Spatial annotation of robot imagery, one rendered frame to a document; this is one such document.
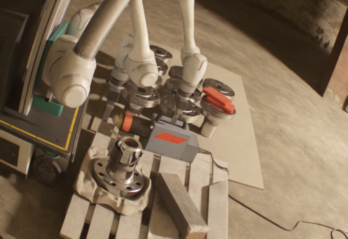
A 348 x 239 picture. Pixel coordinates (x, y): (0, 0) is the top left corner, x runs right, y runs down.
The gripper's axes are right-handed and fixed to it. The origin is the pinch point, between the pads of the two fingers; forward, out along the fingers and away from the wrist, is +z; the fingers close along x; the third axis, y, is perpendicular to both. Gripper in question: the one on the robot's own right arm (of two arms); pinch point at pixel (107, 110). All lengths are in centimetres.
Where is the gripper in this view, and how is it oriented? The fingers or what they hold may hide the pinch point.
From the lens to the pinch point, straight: 211.4
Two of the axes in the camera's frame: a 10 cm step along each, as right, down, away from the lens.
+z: -3.7, 8.3, 4.2
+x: 0.3, 4.6, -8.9
